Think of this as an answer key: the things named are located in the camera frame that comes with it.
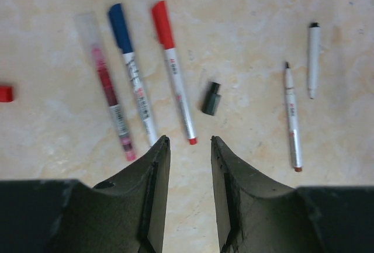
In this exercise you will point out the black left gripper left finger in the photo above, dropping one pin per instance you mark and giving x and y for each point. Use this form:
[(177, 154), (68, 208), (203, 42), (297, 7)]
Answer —
[(124, 213)]

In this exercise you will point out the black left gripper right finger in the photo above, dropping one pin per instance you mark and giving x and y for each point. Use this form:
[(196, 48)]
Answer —
[(255, 213)]

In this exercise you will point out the white brown-end marker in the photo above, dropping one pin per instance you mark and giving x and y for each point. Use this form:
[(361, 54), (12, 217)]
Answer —
[(293, 124)]

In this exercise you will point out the white blue-end marker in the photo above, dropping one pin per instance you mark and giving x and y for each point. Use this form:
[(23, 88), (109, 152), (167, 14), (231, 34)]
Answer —
[(139, 91)]

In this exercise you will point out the white red-end marker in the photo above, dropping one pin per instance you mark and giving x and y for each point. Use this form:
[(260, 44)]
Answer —
[(180, 94)]

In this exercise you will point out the blue pen cap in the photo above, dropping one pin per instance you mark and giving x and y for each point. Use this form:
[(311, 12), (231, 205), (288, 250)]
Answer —
[(119, 28)]

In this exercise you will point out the red clear pen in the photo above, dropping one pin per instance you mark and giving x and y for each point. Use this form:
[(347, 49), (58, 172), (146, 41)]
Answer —
[(91, 38)]

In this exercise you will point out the red marker cap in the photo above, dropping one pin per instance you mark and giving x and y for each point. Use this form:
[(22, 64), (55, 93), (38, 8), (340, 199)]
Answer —
[(162, 25)]

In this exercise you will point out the black pen cap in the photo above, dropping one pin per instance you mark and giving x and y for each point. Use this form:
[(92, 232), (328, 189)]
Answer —
[(211, 99)]

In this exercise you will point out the small red pen cap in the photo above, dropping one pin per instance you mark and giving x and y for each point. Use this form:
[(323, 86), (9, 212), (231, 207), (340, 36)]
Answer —
[(6, 94)]

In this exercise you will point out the small white black-end pen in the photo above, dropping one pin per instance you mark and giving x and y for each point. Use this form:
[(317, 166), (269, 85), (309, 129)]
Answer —
[(314, 38)]

